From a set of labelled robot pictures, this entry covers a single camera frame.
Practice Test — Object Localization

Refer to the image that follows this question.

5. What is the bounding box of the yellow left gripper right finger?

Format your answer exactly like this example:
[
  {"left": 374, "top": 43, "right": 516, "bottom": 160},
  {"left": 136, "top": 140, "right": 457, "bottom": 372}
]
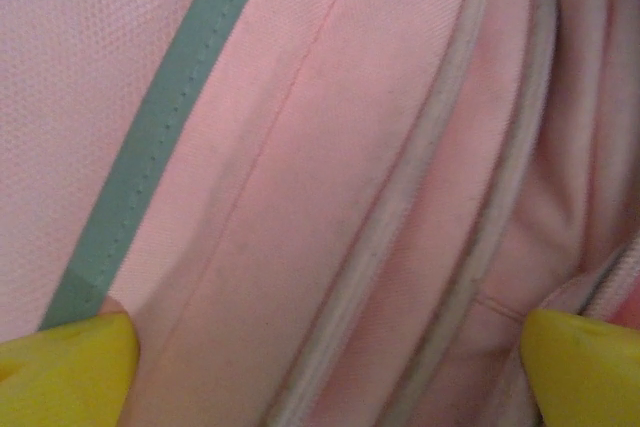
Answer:
[{"left": 521, "top": 309, "right": 640, "bottom": 427}]

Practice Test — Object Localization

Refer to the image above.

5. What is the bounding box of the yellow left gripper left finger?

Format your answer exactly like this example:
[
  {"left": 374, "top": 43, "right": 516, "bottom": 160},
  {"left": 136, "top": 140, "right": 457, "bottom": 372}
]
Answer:
[{"left": 0, "top": 313, "right": 140, "bottom": 427}]

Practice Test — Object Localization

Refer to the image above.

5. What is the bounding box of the pink student backpack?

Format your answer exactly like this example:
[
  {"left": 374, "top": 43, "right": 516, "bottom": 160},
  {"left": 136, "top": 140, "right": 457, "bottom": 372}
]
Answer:
[{"left": 0, "top": 0, "right": 640, "bottom": 427}]

